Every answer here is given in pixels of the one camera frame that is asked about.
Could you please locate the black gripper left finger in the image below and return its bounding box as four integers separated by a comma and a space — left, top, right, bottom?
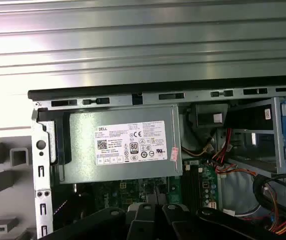
40, 202, 158, 240

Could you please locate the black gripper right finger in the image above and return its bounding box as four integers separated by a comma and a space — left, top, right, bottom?
161, 203, 286, 240

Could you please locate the black RAM slot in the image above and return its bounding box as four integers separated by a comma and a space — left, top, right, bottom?
191, 169, 200, 213
182, 169, 192, 213

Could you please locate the green motherboard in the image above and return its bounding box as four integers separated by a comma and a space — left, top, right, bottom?
75, 159, 220, 218

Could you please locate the grey power supply unit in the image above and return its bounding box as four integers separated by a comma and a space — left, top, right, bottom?
59, 106, 183, 185

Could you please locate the black PC case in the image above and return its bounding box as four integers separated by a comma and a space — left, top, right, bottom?
27, 81, 286, 240

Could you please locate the silver optical drive cage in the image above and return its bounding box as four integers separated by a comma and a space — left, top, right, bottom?
222, 96, 286, 176

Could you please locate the black cable bundle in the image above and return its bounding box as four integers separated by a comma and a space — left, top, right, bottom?
252, 173, 286, 222

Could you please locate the multicoloured power wire bundle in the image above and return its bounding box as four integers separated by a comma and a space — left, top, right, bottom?
181, 127, 233, 173

